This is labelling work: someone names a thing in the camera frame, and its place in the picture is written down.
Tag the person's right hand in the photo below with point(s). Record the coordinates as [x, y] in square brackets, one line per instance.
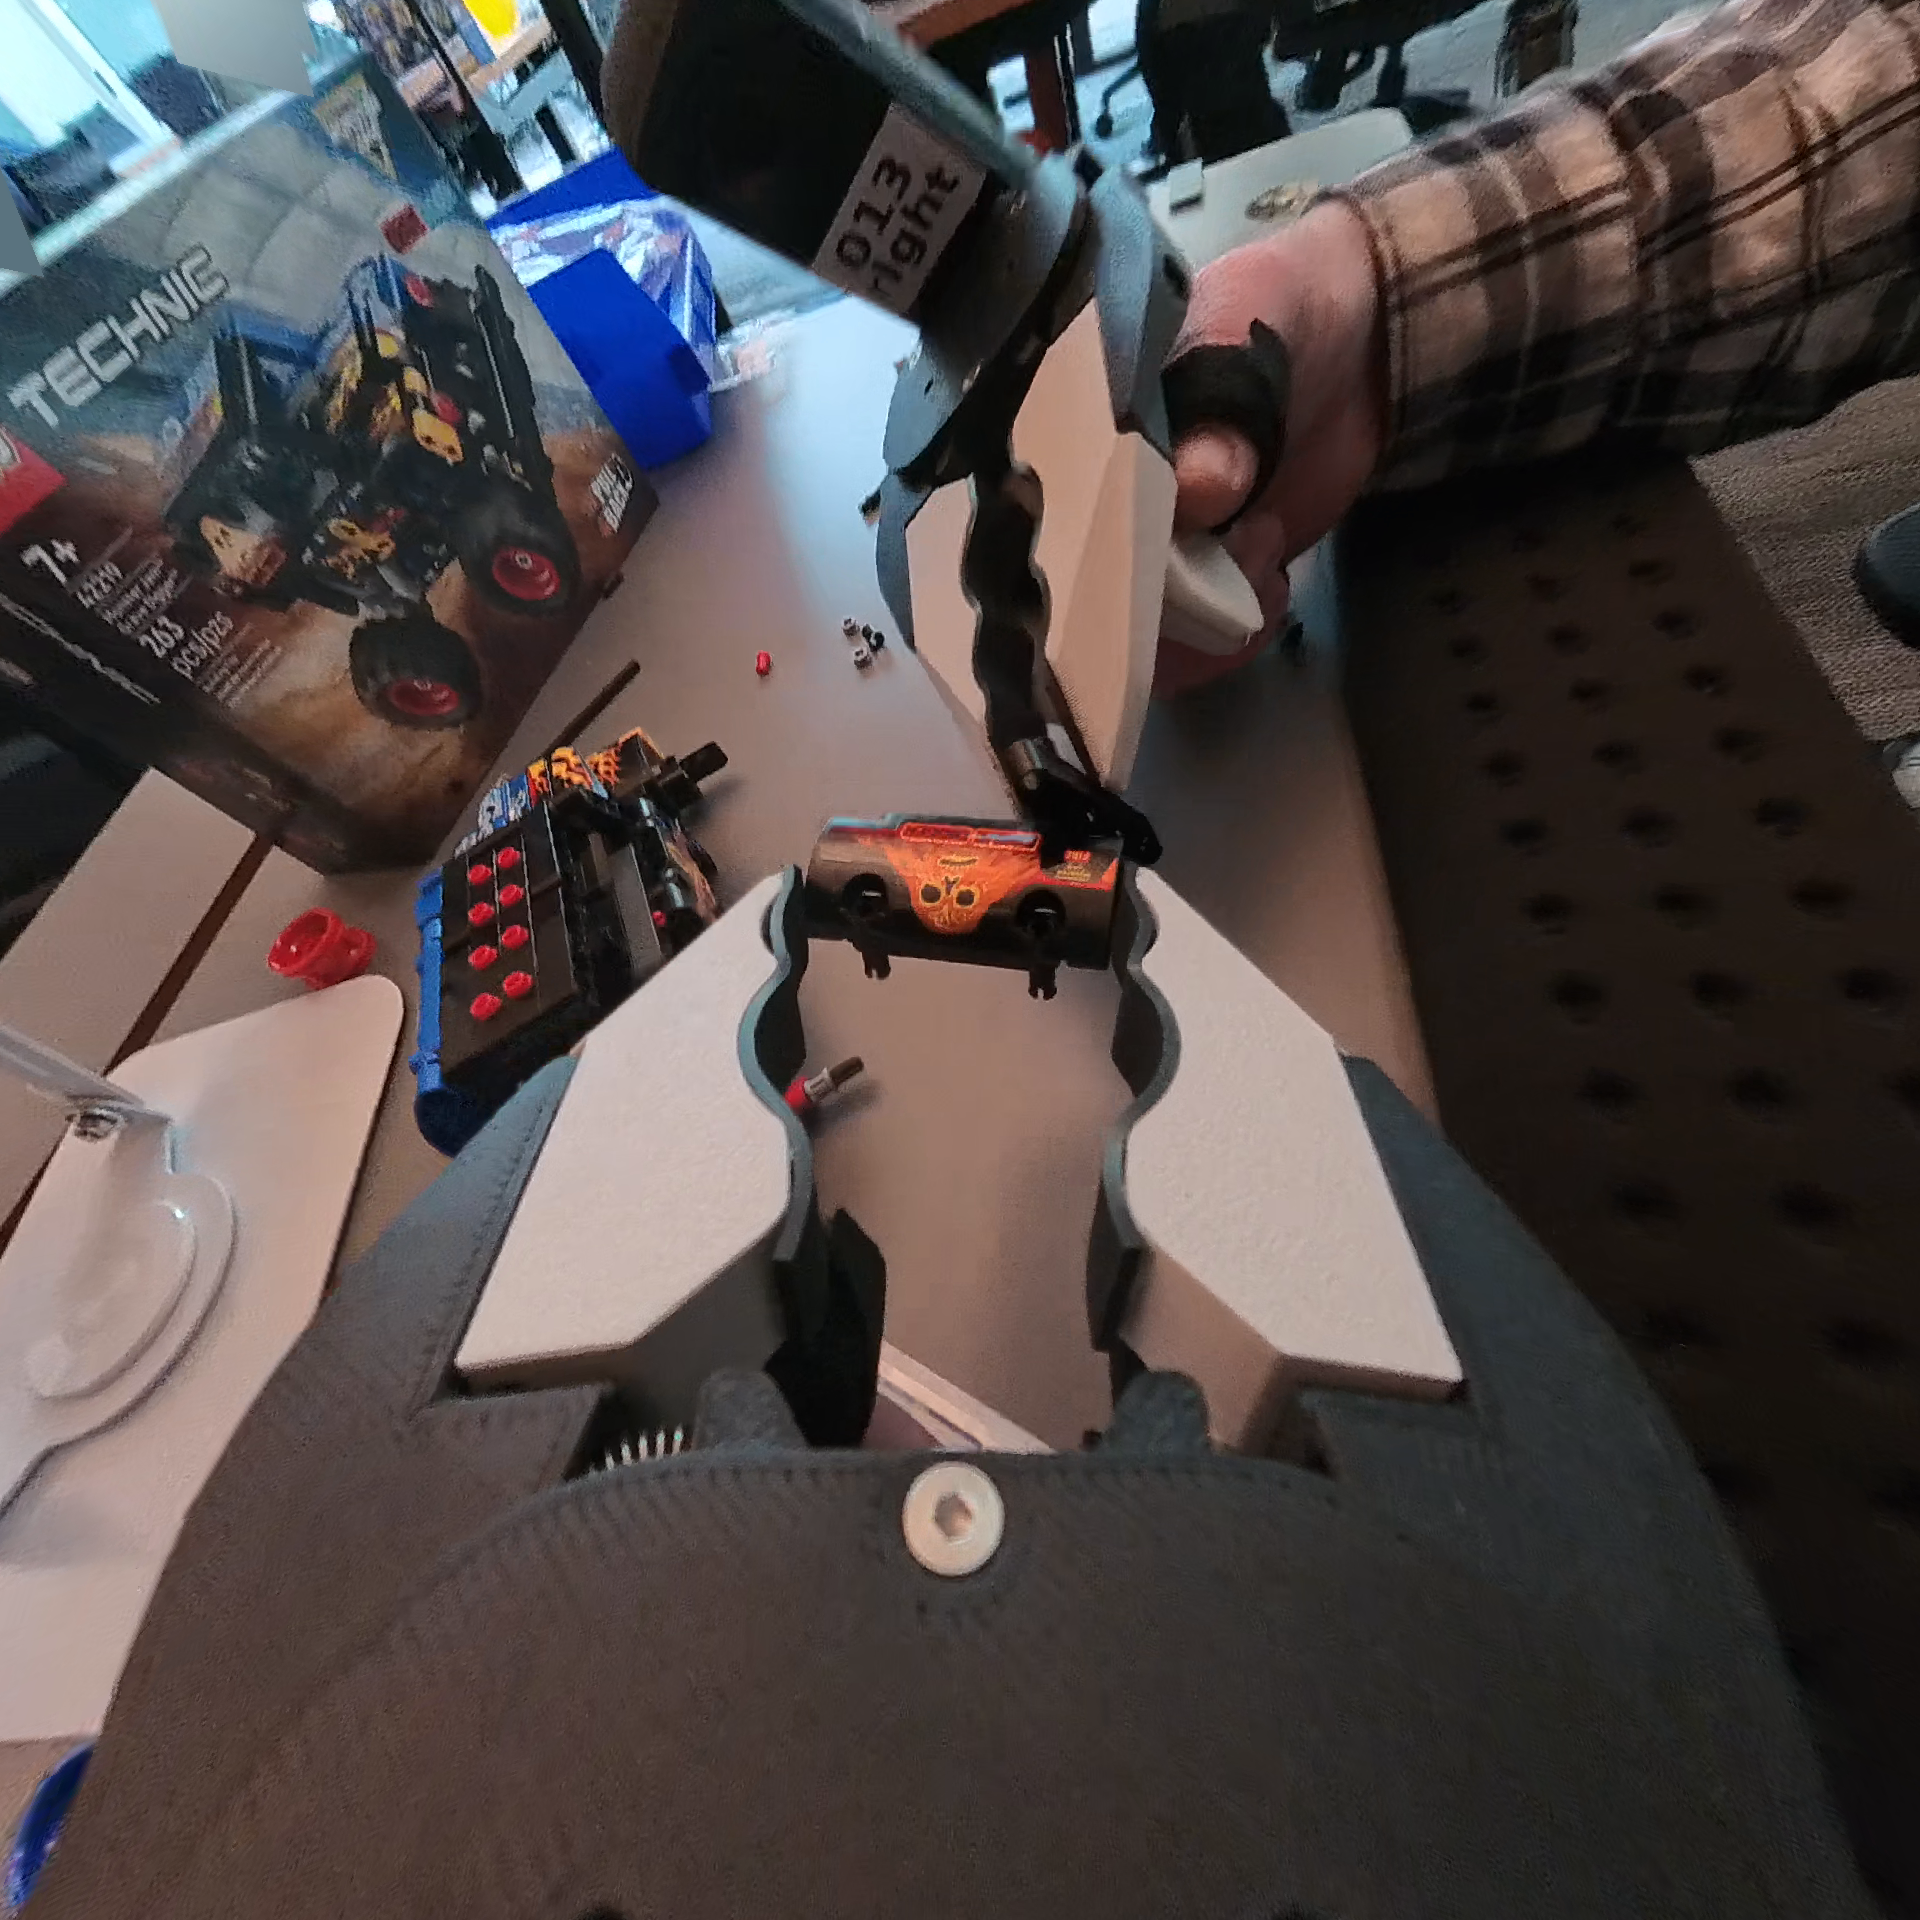
[1336, 391]

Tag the large red wheel hub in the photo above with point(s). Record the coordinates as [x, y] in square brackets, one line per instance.
[317, 947]

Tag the blue wheel hub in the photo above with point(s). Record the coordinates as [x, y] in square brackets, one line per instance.
[38, 1815]

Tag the flame-printed brick panel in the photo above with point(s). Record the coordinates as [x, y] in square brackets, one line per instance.
[960, 886]

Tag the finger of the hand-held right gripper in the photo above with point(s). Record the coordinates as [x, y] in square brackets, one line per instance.
[1104, 541]
[956, 573]

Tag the white book stand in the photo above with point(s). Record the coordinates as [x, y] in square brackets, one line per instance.
[182, 1321]

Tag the monster truck set box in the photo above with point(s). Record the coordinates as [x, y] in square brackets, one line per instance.
[271, 510]

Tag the dark perforated panel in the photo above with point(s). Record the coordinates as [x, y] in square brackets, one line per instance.
[1650, 1200]

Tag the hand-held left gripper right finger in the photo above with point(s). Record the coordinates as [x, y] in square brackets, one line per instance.
[1305, 1200]

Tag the blue storage bin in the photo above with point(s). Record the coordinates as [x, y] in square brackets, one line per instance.
[645, 375]

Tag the scattered small brick pieces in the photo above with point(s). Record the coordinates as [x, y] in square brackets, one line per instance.
[865, 636]

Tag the blue black brick truck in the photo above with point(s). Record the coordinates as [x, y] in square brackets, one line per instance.
[556, 932]

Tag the grey desk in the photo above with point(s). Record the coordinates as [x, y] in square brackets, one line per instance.
[781, 541]

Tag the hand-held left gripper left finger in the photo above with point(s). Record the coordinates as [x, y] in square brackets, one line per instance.
[616, 1200]

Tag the red-tipped grey axle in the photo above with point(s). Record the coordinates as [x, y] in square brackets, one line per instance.
[826, 1078]

